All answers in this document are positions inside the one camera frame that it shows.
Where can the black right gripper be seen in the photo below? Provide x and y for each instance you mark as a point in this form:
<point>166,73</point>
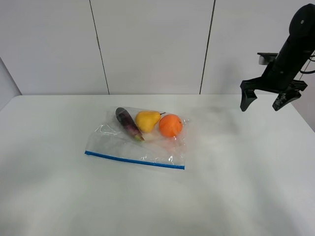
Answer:
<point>278,77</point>

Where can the clear zip bag blue strip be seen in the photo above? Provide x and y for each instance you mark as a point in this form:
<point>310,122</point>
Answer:
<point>111,141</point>

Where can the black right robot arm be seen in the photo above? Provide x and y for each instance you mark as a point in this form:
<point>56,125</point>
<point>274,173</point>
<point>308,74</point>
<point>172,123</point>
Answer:
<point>301,41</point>

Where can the orange fruit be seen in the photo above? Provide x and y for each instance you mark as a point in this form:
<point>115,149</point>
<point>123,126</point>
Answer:
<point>170,126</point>

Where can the yellow pear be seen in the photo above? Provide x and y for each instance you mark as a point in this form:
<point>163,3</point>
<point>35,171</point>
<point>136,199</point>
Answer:
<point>146,120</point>

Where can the purple eggplant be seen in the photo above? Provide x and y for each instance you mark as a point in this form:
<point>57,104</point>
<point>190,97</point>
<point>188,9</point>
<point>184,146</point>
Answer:
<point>127,122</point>

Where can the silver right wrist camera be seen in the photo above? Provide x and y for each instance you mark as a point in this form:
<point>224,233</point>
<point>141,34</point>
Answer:
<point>265,58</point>

